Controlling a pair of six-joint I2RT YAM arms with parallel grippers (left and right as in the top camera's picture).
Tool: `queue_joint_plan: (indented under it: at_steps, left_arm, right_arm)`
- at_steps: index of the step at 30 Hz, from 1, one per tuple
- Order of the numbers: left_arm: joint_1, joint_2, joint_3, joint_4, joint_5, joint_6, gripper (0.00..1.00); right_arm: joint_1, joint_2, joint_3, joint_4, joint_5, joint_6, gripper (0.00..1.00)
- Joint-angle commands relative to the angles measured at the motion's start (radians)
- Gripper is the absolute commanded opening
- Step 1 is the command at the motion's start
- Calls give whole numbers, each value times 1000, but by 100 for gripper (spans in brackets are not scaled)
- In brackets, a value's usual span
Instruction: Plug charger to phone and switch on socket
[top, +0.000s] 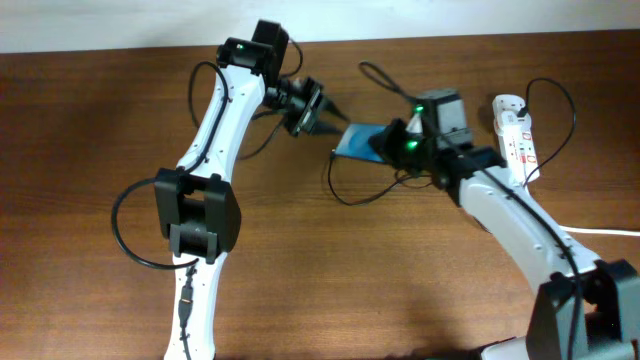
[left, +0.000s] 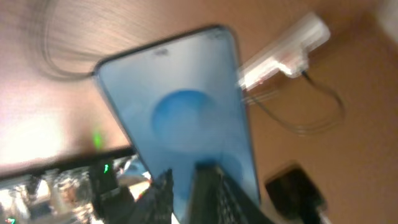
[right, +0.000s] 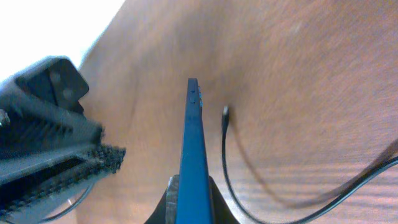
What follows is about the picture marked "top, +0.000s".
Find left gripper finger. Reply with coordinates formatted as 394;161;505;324
312;120;344;136
322;96;350;123

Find blue Galaxy smartphone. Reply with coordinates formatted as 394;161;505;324
334;123;385;164

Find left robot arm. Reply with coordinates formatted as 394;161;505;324
154;20;341;359

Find white USB charger plug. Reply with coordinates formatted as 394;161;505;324
494;111;532;136

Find white power strip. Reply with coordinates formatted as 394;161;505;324
492;94;540;185

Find black USB charging cable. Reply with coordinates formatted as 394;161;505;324
327;77;578;207

